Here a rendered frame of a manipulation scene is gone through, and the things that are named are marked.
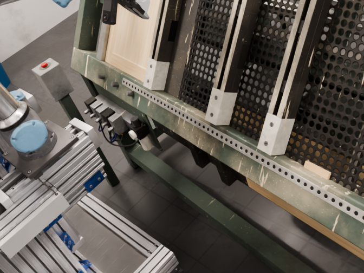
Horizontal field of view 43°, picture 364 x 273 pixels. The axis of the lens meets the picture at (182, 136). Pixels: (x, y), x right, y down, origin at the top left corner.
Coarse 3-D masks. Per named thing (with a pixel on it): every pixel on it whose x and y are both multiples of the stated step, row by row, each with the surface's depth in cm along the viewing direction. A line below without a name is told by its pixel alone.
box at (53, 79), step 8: (40, 64) 246; (48, 64) 243; (56, 64) 240; (40, 72) 240; (48, 72) 239; (56, 72) 242; (40, 80) 244; (48, 80) 241; (56, 80) 243; (64, 80) 246; (48, 88) 242; (56, 88) 245; (64, 88) 248; (72, 88) 251; (56, 96) 247
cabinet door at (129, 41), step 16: (144, 0) 208; (128, 16) 218; (112, 32) 229; (128, 32) 218; (144, 32) 209; (112, 48) 229; (128, 48) 219; (144, 48) 209; (112, 64) 230; (128, 64) 219; (144, 64) 209
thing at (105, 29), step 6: (102, 24) 232; (108, 24) 229; (102, 30) 232; (108, 30) 231; (102, 36) 232; (108, 36) 232; (102, 42) 232; (102, 48) 233; (102, 54) 234; (102, 60) 235
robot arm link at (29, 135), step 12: (0, 84) 139; (0, 96) 138; (12, 96) 143; (0, 108) 139; (12, 108) 142; (24, 108) 144; (0, 120) 142; (12, 120) 142; (24, 120) 144; (36, 120) 146; (12, 132) 144; (24, 132) 144; (36, 132) 146; (12, 144) 144; (24, 144) 146; (36, 144) 149
